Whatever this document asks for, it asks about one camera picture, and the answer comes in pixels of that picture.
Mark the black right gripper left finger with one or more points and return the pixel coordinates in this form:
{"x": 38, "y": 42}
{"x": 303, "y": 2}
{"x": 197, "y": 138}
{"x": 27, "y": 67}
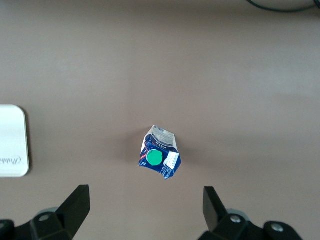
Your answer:
{"x": 70, "y": 215}

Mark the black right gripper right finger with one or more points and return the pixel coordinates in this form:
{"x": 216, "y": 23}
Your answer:
{"x": 220, "y": 217}

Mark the cream tray with bear print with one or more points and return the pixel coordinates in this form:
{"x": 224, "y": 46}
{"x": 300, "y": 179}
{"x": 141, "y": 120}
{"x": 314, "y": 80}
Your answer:
{"x": 12, "y": 140}

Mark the blue milk carton green cap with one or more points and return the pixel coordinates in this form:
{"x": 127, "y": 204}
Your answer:
{"x": 160, "y": 152}

